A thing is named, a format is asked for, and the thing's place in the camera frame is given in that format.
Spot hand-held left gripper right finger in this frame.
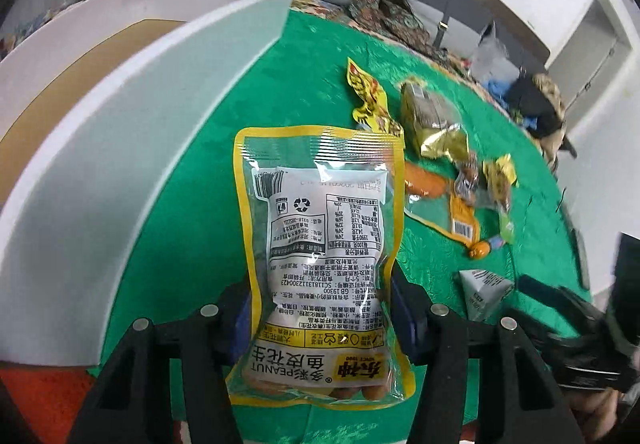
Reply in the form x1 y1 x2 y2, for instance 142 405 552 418
390 269 586 444

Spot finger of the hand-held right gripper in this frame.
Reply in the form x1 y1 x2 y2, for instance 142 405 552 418
517 274 608 325

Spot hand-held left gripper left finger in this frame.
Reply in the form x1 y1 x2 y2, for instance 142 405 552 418
65 281 261 444

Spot yellow-edged clear peanut packet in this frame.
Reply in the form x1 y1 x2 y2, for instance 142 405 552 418
224 124 417 407

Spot gold foil snack packet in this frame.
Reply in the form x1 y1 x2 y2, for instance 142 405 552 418
399 79 471 162

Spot white cardboard box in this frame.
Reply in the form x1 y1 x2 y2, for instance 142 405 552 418
0 0 298 365

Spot person's right hand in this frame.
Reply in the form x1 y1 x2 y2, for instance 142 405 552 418
567 386 640 444

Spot grey triangular snack packet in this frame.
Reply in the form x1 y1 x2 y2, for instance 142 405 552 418
459 269 514 322

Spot small green snack packet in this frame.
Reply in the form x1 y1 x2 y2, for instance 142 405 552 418
497 209 517 245

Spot small orange sausage stick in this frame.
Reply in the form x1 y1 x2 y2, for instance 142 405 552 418
467 237 506 259

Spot clear packet with orange label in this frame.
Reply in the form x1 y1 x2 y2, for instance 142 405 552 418
404 191 482 245

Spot orange sausage snack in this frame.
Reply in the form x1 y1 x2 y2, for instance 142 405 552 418
404 161 447 199

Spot small yellow snack packet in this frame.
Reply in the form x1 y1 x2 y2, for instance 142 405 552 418
482 154 520 212

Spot small clear brown snack packet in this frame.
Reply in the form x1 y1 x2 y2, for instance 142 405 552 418
452 151 483 205

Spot pile of dark clothes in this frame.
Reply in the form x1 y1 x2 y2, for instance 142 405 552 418
505 72 578 170

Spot crumpled yellow red snack packet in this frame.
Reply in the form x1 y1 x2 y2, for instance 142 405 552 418
345 58 405 137

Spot clear plastic bag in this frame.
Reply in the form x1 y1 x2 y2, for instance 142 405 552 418
470 22 523 85

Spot green tablecloth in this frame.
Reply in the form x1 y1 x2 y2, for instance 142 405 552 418
82 7 593 444

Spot dark patterned cushion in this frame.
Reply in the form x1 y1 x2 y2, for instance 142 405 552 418
347 0 451 62

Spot white door frame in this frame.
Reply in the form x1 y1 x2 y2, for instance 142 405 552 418
545 0 631 125

